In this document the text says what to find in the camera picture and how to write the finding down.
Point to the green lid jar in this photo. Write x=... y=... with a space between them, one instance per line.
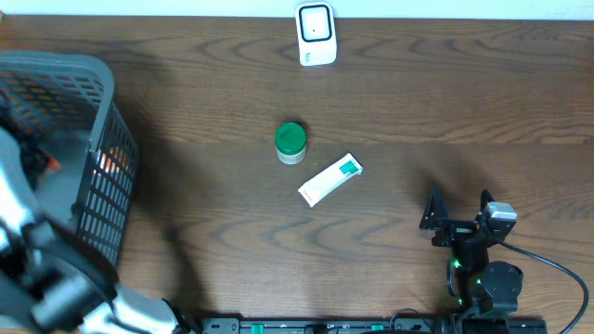
x=290 y=143

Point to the white green toothpaste box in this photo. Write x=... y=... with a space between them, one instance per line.
x=322 y=184

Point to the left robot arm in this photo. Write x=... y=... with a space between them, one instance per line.
x=61 y=282

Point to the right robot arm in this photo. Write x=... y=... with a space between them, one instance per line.
x=484 y=287

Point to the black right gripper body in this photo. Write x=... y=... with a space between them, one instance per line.
x=468 y=257

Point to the white barcode scanner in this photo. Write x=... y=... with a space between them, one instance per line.
x=317 y=41

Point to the grey plastic shopping basket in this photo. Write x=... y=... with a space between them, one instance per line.
x=65 y=102

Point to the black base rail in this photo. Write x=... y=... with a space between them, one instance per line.
x=228 y=325

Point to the orange chocolate bar wrapper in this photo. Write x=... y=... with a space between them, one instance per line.
x=51 y=165

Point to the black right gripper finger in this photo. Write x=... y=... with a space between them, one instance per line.
x=486 y=200
x=435 y=214

